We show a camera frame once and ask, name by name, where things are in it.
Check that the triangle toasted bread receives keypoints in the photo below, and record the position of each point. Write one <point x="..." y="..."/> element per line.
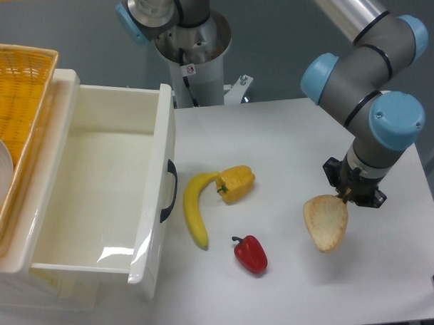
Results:
<point x="326" y="218"/>

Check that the black drawer handle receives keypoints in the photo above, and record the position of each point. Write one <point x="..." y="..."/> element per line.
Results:
<point x="171" y="192"/>

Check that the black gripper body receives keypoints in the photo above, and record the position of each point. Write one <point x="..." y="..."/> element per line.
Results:
<point x="352" y="181"/>

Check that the red bell pepper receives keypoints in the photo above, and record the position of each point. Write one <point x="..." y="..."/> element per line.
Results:
<point x="250" y="254"/>

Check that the yellow bell pepper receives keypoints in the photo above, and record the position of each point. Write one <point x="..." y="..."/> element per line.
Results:
<point x="235" y="183"/>

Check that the upper white drawer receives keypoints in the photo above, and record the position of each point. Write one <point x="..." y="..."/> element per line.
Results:
<point x="102" y="222"/>

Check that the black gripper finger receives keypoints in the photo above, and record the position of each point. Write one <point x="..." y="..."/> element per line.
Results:
<point x="332" y="170"/>
<point x="370" y="198"/>

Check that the yellow banana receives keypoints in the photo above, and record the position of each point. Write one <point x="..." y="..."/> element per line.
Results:
<point x="191" y="207"/>

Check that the yellow woven basket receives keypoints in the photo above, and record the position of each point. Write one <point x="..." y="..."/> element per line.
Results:
<point x="25" y="75"/>

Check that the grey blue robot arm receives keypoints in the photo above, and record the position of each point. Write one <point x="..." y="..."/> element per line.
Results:
<point x="383" y="125"/>

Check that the white metal bracket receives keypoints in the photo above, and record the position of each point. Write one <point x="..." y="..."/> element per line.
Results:
<point x="235" y="94"/>

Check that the white drawer cabinet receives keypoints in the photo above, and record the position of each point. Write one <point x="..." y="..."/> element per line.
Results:
<point x="22" y="284"/>

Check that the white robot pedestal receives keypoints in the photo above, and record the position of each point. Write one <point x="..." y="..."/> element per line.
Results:
<point x="195" y="60"/>

